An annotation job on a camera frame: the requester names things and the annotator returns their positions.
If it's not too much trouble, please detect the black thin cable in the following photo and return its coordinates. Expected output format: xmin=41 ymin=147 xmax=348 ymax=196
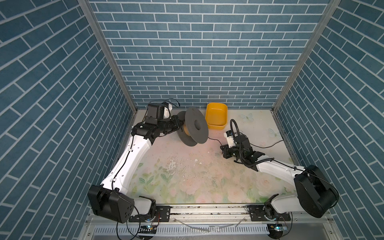
xmin=207 ymin=136 xmax=284 ymax=150

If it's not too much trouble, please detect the black corrugated cable conduit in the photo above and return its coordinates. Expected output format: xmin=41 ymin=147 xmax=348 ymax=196
xmin=229 ymin=118 xmax=275 ymax=169

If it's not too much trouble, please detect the yellow plastic bin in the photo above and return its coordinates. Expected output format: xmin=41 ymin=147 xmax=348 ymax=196
xmin=205 ymin=103 xmax=228 ymax=130

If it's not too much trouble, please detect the aluminium corner post left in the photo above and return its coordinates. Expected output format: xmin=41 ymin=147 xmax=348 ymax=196
xmin=78 ymin=0 xmax=137 ymax=114

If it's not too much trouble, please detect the left green circuit board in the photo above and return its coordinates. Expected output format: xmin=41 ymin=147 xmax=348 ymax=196
xmin=139 ymin=225 xmax=158 ymax=235

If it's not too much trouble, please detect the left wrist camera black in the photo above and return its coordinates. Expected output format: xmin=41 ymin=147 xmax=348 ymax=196
xmin=144 ymin=102 xmax=172 ymax=125

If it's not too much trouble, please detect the right green circuit board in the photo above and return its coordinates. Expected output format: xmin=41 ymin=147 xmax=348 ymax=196
xmin=267 ymin=224 xmax=288 ymax=240

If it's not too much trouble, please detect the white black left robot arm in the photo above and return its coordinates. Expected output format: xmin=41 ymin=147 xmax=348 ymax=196
xmin=88 ymin=115 xmax=182 ymax=224

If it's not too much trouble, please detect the green circuit board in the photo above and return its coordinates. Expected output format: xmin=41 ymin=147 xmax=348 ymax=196
xmin=267 ymin=224 xmax=288 ymax=240
xmin=139 ymin=225 xmax=158 ymax=235

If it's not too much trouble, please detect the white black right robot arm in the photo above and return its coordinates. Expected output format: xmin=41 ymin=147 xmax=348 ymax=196
xmin=220 ymin=131 xmax=340 ymax=221

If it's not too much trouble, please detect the grey perforated cable spool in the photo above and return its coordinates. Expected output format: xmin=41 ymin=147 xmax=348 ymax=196
xmin=177 ymin=108 xmax=209 ymax=147

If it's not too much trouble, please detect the aluminium corner post right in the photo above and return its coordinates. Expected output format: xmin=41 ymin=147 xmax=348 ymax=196
xmin=271 ymin=0 xmax=341 ymax=115

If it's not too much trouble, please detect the aluminium corner post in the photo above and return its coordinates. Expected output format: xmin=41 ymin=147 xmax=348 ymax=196
xmin=78 ymin=0 xmax=137 ymax=114
xmin=271 ymin=0 xmax=341 ymax=115

